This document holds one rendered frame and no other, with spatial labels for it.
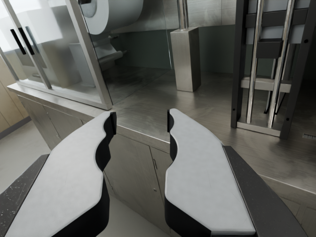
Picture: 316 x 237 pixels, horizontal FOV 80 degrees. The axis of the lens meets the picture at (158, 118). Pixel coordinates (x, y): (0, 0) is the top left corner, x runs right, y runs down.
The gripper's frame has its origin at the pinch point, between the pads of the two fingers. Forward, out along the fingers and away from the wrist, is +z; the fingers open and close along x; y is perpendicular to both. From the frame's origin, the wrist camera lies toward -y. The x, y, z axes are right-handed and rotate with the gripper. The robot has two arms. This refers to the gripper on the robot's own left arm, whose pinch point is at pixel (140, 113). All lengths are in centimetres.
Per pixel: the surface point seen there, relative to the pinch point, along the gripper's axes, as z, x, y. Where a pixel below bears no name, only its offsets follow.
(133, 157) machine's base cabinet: 56, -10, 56
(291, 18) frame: 34.4, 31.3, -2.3
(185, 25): 76, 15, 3
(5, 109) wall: 237, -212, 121
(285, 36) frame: 34.6, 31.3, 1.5
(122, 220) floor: 68, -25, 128
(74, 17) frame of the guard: 67, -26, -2
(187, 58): 72, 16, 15
